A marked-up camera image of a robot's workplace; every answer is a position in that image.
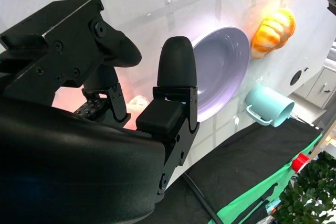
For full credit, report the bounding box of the green cloth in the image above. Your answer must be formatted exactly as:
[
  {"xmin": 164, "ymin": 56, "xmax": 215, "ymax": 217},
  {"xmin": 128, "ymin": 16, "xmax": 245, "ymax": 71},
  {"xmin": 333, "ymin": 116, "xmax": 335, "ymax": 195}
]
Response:
[{"xmin": 215, "ymin": 129, "xmax": 323, "ymax": 224}]

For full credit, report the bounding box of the lavender round plate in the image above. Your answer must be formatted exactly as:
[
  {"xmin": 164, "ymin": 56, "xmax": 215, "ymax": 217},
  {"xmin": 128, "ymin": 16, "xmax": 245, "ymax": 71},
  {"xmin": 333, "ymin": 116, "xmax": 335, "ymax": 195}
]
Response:
[{"xmin": 191, "ymin": 26, "xmax": 251, "ymax": 123}]

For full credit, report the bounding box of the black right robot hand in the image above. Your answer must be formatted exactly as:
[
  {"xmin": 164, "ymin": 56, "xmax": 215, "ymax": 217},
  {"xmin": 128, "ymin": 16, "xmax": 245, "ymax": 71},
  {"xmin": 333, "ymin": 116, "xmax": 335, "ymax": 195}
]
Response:
[{"xmin": 0, "ymin": 0, "xmax": 201, "ymax": 224}]

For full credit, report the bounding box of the green leafy plant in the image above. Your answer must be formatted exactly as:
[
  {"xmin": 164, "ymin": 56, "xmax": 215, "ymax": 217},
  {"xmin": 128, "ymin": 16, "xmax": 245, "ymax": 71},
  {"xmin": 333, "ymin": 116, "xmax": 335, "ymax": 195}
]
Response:
[{"xmin": 271, "ymin": 151, "xmax": 336, "ymax": 224}]

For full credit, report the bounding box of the grey metal cabinet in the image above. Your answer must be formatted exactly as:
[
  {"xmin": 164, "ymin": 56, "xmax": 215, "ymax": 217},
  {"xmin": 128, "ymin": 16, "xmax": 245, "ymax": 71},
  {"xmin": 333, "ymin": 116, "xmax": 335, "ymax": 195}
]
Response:
[{"xmin": 293, "ymin": 41, "xmax": 336, "ymax": 109}]

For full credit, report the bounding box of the orange white plush pumpkin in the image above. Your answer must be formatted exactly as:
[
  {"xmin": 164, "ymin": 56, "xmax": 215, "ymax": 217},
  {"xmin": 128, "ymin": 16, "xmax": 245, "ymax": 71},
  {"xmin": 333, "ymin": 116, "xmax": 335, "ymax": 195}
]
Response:
[{"xmin": 251, "ymin": 8, "xmax": 297, "ymax": 59}]

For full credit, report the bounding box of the thick black cable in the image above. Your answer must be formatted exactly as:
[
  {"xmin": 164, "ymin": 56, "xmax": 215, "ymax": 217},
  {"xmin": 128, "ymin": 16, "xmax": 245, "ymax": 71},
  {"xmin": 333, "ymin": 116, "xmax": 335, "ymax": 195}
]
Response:
[{"xmin": 182, "ymin": 173, "xmax": 224, "ymax": 224}]

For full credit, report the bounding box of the black backdrop cloth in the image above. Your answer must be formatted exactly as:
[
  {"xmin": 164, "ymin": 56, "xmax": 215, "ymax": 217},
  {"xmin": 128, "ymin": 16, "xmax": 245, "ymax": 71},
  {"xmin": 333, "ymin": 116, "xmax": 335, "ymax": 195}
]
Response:
[{"xmin": 154, "ymin": 120, "xmax": 323, "ymax": 224}]

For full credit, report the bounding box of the black table grommet hole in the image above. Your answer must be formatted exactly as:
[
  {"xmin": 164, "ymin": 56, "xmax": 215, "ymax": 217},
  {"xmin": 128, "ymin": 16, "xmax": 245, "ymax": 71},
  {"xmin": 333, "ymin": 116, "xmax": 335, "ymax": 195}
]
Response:
[{"xmin": 290, "ymin": 69, "xmax": 302, "ymax": 86}]

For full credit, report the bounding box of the mint green mug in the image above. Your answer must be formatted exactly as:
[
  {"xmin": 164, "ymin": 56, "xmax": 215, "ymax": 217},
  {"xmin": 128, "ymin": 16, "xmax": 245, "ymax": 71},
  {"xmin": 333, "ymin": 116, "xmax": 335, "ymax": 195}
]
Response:
[{"xmin": 245, "ymin": 83, "xmax": 296, "ymax": 127}]

